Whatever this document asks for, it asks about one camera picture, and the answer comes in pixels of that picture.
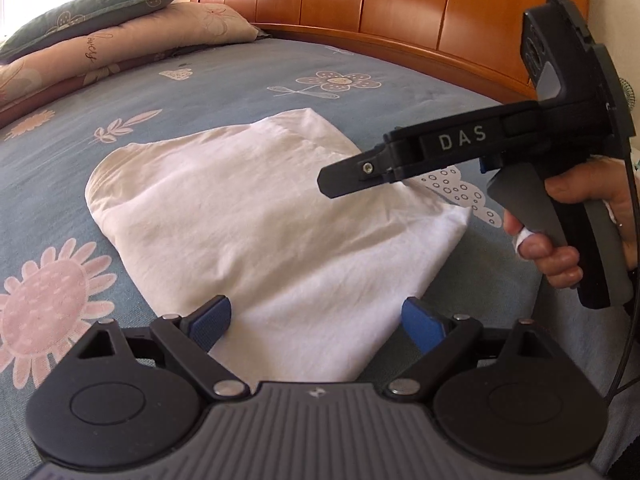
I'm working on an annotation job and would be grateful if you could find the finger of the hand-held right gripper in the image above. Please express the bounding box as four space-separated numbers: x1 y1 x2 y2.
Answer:
317 144 402 201

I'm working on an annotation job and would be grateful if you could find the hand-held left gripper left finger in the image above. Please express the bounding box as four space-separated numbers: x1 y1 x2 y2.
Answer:
75 295 251 403

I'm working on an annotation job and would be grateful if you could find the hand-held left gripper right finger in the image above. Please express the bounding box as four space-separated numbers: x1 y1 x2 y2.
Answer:
382 295 561 404

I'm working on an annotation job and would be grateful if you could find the white printed t-shirt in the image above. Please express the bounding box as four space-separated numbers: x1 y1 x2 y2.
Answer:
83 107 474 386

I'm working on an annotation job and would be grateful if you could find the person's right hand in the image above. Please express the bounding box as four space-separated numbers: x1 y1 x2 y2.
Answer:
502 159 640 291

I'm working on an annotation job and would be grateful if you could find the wooden headboard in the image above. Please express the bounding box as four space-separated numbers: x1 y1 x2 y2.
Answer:
191 0 597 107

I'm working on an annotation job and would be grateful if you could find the blue floral bed sheet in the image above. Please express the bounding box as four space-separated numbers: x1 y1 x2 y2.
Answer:
0 36 557 480

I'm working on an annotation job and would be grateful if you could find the pink floral quilt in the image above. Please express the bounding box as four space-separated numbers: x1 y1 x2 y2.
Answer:
0 1 259 129

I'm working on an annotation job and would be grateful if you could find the teal pillow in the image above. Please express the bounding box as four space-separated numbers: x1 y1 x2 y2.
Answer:
0 0 196 64

